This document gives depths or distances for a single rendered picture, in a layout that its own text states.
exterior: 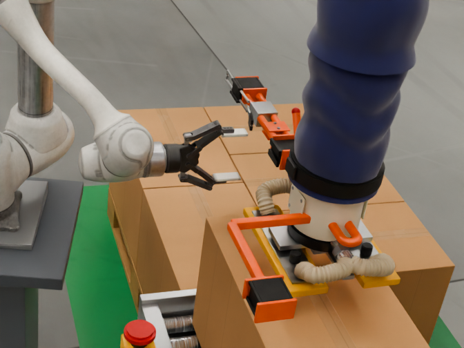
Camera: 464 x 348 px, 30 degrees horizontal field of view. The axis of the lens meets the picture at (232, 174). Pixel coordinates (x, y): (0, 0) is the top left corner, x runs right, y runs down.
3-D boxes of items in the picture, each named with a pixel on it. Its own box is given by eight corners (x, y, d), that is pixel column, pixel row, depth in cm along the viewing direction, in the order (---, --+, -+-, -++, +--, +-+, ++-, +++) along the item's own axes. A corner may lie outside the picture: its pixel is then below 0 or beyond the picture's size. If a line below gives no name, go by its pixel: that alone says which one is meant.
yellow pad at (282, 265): (328, 293, 202) (331, 277, 199) (288, 298, 199) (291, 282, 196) (277, 210, 229) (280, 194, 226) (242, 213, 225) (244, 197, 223)
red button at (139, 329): (158, 351, 188) (159, 337, 186) (126, 355, 186) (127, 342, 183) (151, 329, 193) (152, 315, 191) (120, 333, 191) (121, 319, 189)
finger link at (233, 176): (215, 179, 226) (215, 181, 227) (241, 177, 229) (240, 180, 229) (213, 172, 229) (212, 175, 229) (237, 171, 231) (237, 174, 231)
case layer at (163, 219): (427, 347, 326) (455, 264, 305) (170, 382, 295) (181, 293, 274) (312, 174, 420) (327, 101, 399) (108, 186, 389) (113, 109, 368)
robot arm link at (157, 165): (136, 165, 224) (158, 163, 226) (143, 185, 217) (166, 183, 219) (138, 134, 219) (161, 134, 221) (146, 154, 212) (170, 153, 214)
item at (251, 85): (265, 103, 256) (267, 88, 254) (242, 104, 254) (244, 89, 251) (255, 90, 263) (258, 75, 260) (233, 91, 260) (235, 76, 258)
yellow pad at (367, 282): (400, 284, 208) (404, 268, 205) (362, 289, 205) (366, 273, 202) (342, 204, 235) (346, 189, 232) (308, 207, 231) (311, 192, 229)
